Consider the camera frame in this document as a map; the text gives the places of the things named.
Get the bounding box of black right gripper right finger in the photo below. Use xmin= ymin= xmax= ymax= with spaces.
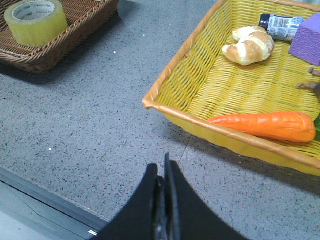
xmin=164 ymin=153 xmax=246 ymax=240

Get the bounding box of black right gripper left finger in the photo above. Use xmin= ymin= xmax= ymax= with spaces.
xmin=92 ymin=163 xmax=167 ymax=240

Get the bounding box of orange toy carrot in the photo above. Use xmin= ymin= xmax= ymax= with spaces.
xmin=206 ymin=111 xmax=317 ymax=143

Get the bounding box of yellow packing tape roll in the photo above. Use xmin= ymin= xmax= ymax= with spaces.
xmin=3 ymin=0 xmax=69 ymax=47

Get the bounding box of brown wicker basket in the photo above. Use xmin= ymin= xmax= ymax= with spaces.
xmin=0 ymin=0 xmax=119 ymax=74

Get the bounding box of brown toy animal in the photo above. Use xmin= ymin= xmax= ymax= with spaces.
xmin=297 ymin=67 xmax=320 ymax=99

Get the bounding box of purple foam block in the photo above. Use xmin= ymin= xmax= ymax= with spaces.
xmin=289 ymin=13 xmax=320 ymax=66

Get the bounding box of yellow wicker basket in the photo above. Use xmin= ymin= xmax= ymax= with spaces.
xmin=142 ymin=0 xmax=320 ymax=176

